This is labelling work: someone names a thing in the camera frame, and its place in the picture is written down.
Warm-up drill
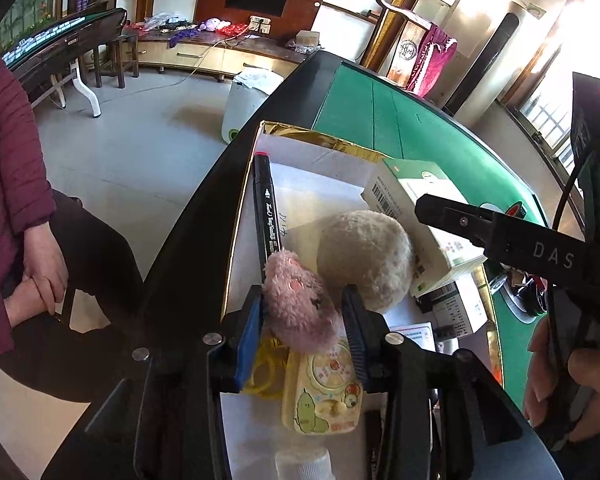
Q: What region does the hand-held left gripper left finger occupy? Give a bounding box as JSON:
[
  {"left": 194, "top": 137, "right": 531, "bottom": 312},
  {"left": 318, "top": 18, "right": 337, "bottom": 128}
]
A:
[{"left": 130, "top": 284, "right": 266, "bottom": 480}]

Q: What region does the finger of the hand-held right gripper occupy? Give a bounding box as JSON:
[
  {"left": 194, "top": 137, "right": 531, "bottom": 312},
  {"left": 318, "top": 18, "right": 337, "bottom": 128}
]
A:
[{"left": 414, "top": 192, "right": 496, "bottom": 261}]

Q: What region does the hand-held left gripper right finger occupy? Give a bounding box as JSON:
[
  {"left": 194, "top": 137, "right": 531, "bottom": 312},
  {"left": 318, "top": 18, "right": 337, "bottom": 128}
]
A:
[{"left": 341, "top": 284, "right": 556, "bottom": 480}]

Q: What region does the green white medicine box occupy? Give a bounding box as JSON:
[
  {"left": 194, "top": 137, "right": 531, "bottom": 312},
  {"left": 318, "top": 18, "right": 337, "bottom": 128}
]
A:
[{"left": 361, "top": 157, "right": 488, "bottom": 286}]

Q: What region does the pink fluffy ball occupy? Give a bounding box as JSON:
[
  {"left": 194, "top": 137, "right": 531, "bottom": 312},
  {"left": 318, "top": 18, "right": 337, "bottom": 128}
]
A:
[{"left": 261, "top": 250, "right": 341, "bottom": 351}]

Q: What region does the white fluffy ball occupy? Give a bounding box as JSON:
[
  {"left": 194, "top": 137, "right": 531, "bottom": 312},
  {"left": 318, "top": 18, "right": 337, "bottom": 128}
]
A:
[{"left": 316, "top": 210, "right": 415, "bottom": 312}]

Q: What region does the green gold-edged box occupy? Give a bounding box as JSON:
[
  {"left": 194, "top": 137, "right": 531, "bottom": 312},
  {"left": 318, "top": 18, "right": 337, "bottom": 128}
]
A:
[{"left": 222, "top": 120, "right": 503, "bottom": 480}]

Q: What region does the person's right hand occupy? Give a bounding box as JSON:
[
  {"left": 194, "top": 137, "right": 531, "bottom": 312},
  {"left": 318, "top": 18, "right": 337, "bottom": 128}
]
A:
[{"left": 522, "top": 317, "right": 600, "bottom": 445}]

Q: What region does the round grey table control panel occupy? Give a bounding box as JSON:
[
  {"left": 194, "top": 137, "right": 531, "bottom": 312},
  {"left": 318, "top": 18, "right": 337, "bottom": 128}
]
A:
[{"left": 490, "top": 260, "right": 551, "bottom": 318}]

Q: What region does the small white medicine box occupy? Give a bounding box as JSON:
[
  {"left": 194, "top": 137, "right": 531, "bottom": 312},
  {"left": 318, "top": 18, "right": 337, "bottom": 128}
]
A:
[{"left": 389, "top": 321, "right": 437, "bottom": 353}]

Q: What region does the yellow cartoon case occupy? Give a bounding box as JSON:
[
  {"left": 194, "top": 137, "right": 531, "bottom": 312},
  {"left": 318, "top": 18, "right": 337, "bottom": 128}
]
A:
[{"left": 281, "top": 340, "right": 365, "bottom": 436}]

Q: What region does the blue white medicine box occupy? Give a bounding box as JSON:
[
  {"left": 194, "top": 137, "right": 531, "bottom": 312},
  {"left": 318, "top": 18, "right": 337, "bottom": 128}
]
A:
[{"left": 416, "top": 276, "right": 490, "bottom": 341}]

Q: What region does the barred window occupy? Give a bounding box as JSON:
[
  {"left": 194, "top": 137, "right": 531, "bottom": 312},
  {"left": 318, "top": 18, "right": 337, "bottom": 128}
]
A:
[{"left": 517, "top": 67, "right": 578, "bottom": 171}]

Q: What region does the black marker red end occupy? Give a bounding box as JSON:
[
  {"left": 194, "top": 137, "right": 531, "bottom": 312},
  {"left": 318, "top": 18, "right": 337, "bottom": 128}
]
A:
[{"left": 251, "top": 151, "right": 286, "bottom": 283}]

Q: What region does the magenta fringed cloth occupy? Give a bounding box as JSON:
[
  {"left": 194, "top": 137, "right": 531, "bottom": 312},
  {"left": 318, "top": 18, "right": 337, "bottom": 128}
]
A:
[{"left": 405, "top": 22, "right": 459, "bottom": 98}]

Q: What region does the tall white air conditioner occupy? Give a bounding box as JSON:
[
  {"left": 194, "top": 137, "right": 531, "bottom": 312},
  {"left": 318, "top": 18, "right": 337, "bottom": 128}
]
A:
[{"left": 442, "top": 0, "right": 548, "bottom": 116}]

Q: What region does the wooden chair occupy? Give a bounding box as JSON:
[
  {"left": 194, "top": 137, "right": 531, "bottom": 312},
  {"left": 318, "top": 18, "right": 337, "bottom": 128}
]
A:
[{"left": 362, "top": 0, "right": 433, "bottom": 83}]

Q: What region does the small cardboard box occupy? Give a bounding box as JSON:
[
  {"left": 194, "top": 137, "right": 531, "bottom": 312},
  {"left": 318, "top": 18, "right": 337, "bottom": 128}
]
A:
[{"left": 295, "top": 30, "right": 322, "bottom": 53}]

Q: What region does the white waste bin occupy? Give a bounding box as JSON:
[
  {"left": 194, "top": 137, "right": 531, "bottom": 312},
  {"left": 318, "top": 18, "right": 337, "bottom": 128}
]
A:
[{"left": 221, "top": 66, "right": 285, "bottom": 145}]

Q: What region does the low wooden television cabinet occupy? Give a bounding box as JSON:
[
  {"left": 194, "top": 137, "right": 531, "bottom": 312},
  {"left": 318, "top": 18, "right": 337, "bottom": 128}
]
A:
[{"left": 132, "top": 27, "right": 311, "bottom": 83}]

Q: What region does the wooden stool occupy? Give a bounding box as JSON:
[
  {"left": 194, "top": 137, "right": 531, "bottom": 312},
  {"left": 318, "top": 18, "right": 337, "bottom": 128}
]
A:
[{"left": 97, "top": 30, "right": 141, "bottom": 88}]

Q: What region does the dark wooden mahjong table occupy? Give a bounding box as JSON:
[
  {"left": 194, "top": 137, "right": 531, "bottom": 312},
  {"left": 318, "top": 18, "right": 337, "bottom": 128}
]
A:
[{"left": 2, "top": 7, "right": 128, "bottom": 118}]

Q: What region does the row of mahjong tiles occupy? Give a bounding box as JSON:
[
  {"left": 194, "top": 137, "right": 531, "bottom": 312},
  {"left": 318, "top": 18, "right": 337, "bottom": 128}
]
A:
[{"left": 2, "top": 15, "right": 86, "bottom": 67}]

